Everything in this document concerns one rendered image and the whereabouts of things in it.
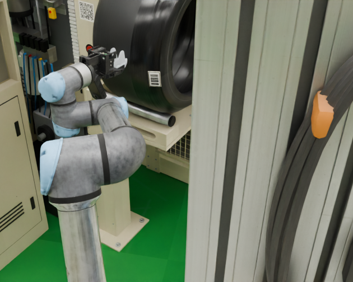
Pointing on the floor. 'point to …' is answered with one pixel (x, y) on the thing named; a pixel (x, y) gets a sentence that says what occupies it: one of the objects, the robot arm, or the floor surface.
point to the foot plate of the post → (120, 241)
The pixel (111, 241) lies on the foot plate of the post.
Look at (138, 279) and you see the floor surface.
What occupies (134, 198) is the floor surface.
